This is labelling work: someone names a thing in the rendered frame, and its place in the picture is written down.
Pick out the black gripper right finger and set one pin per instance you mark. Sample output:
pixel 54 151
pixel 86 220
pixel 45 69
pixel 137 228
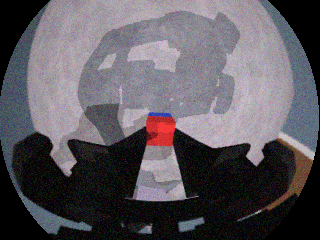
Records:
pixel 197 161

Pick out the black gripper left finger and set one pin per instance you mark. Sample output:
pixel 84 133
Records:
pixel 123 158

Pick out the red block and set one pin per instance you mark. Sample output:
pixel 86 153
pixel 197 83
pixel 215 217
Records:
pixel 160 131

